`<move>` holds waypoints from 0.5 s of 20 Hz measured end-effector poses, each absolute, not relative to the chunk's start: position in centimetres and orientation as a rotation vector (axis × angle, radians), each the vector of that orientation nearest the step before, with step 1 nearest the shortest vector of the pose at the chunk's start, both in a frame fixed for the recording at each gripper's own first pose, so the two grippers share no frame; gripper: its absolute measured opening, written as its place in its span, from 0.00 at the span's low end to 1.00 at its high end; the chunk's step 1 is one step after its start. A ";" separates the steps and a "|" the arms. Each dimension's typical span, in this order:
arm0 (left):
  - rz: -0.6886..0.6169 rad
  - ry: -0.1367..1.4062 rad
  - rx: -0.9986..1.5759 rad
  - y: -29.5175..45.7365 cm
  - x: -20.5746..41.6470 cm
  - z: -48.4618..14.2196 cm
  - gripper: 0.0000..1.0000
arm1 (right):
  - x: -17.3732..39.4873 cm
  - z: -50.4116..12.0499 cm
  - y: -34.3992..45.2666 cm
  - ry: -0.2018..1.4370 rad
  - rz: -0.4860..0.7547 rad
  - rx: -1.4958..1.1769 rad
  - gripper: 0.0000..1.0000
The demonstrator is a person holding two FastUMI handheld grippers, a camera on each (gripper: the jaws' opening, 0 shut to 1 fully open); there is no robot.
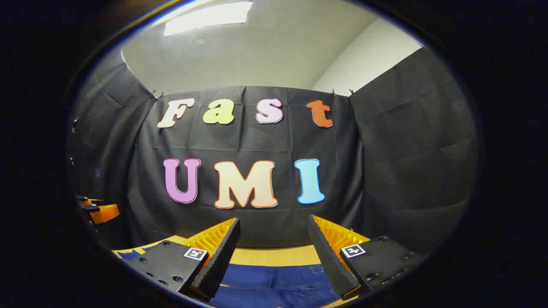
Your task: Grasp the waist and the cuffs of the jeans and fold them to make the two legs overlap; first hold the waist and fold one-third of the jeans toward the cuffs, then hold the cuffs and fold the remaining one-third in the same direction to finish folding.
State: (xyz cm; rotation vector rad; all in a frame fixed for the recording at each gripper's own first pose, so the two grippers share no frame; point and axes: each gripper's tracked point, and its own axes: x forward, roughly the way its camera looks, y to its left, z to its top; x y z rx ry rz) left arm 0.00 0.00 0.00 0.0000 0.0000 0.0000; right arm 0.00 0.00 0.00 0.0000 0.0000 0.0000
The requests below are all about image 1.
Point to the black backdrop cloth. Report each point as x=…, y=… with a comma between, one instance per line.
x=257, y=143

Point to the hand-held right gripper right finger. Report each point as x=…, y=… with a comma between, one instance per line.
x=327, y=256

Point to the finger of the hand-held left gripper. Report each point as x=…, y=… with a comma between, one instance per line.
x=105, y=212

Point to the ceiling light panel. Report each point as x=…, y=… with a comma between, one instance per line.
x=205, y=18

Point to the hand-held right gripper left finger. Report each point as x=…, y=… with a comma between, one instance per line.
x=222, y=261

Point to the blue denim jeans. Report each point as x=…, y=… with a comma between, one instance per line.
x=274, y=286

